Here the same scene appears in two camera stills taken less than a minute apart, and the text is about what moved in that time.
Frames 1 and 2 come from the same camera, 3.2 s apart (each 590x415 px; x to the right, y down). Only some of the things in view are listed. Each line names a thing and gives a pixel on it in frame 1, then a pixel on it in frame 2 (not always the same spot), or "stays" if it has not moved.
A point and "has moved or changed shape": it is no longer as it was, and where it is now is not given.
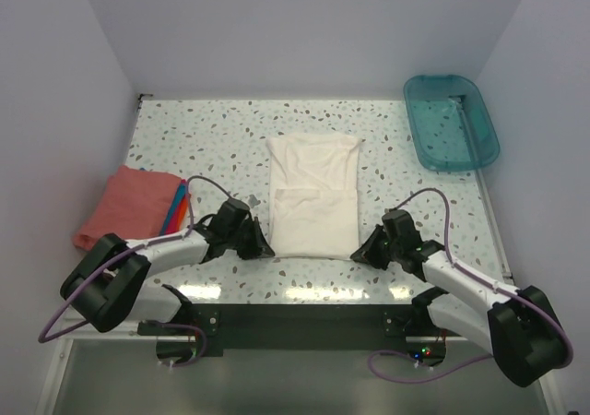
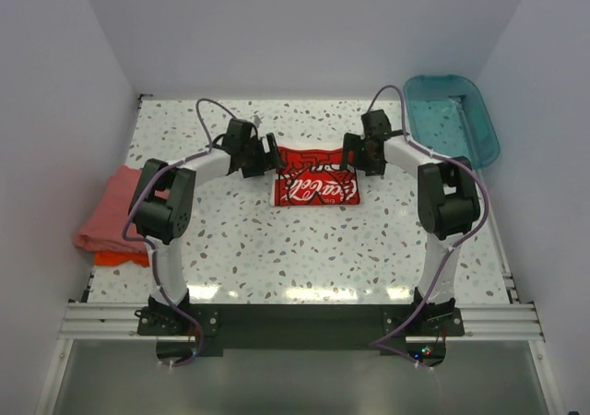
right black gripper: (367, 254) to (352, 143)
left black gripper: (259, 247) to (267, 161)
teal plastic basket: (450, 124) stays
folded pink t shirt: (132, 204) stays
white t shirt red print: (314, 195) has moved or changed shape
